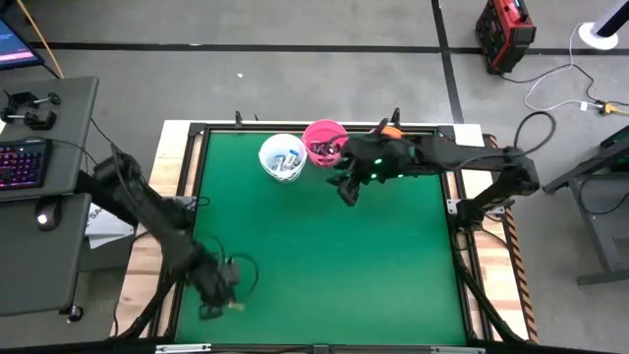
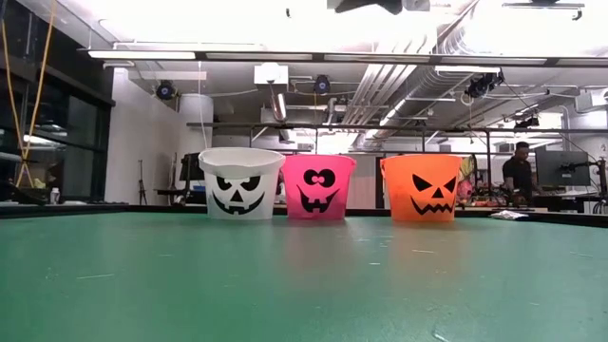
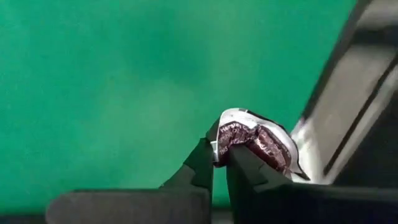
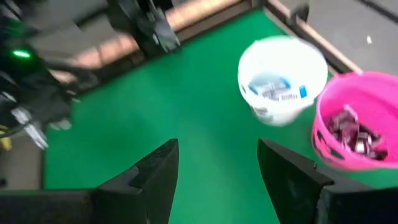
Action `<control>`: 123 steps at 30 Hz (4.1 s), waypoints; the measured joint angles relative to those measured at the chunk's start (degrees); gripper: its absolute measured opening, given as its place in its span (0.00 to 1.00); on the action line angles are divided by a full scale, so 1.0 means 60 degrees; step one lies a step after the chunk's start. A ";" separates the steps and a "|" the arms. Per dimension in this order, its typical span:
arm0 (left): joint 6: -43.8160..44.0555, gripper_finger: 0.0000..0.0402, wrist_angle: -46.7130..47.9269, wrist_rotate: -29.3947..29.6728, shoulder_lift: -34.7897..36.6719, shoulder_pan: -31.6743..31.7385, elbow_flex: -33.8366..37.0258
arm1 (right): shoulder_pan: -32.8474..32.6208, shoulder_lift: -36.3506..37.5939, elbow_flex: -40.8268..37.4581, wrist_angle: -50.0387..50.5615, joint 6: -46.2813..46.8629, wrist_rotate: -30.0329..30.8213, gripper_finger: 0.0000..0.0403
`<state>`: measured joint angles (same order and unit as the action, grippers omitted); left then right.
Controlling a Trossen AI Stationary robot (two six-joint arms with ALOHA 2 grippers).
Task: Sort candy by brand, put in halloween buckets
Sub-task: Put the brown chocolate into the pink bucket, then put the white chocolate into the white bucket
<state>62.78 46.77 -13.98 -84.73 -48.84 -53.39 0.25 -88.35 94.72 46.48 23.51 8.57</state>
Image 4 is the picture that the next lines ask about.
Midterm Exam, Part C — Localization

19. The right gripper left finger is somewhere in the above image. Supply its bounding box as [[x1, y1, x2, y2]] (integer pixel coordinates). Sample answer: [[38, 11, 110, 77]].
[[91, 138, 180, 224]]

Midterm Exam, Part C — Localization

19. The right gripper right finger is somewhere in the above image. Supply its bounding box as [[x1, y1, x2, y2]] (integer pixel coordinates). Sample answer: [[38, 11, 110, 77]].
[[256, 138, 335, 224]]

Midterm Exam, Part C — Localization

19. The blue white candy bar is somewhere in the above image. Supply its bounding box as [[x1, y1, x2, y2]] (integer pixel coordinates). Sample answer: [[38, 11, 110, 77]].
[[267, 84, 308, 103], [248, 73, 292, 97]]

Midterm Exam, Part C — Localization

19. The white plastic halloween bucket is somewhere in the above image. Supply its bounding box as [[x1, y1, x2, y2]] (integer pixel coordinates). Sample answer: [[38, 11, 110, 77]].
[[238, 35, 329, 127]]

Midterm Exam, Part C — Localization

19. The pink plastic halloween bucket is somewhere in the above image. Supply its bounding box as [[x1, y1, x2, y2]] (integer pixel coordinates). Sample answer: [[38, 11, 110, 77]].
[[310, 71, 398, 172]]

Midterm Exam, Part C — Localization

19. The green felt mat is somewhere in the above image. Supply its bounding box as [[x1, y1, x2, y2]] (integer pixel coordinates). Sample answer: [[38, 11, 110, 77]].
[[43, 7, 398, 224]]

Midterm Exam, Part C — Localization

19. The yellow label tag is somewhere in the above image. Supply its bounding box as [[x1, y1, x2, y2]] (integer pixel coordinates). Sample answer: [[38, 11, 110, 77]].
[[0, 136, 12, 152]]

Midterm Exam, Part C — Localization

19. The black table edge clamp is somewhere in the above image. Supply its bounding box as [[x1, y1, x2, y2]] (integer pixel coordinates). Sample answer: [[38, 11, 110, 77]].
[[287, 2, 311, 26]]

